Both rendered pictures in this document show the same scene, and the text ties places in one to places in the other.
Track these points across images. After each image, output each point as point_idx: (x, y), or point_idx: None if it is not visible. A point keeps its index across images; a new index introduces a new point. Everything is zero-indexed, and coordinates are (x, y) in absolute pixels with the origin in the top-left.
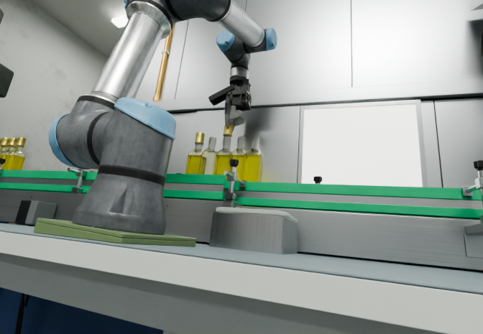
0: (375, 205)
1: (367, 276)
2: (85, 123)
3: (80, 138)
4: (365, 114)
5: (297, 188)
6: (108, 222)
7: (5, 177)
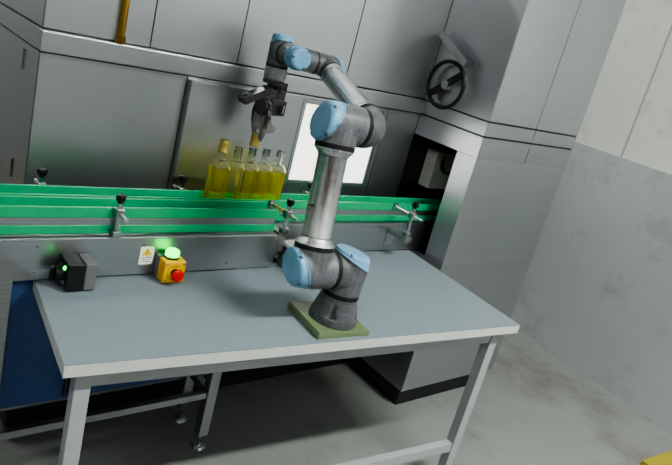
0: (352, 216)
1: (443, 331)
2: (334, 273)
3: (330, 282)
4: None
5: None
6: (354, 325)
7: None
